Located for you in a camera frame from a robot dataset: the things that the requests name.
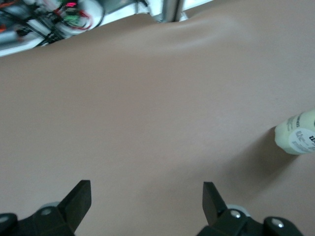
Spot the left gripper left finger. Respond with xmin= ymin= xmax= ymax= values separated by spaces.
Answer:
xmin=0 ymin=180 xmax=92 ymax=236

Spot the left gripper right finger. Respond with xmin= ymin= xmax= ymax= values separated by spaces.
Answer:
xmin=198 ymin=181 xmax=305 ymax=236

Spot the clear tennis ball can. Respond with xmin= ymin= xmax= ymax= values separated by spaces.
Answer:
xmin=274 ymin=107 xmax=315 ymax=156

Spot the brown table mat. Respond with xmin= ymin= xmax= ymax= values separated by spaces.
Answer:
xmin=0 ymin=0 xmax=315 ymax=236

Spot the green circuit board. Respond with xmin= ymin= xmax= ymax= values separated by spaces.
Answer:
xmin=63 ymin=6 xmax=84 ymax=27

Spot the metal mounting post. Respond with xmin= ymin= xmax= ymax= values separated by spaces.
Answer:
xmin=149 ymin=0 xmax=191 ymax=23

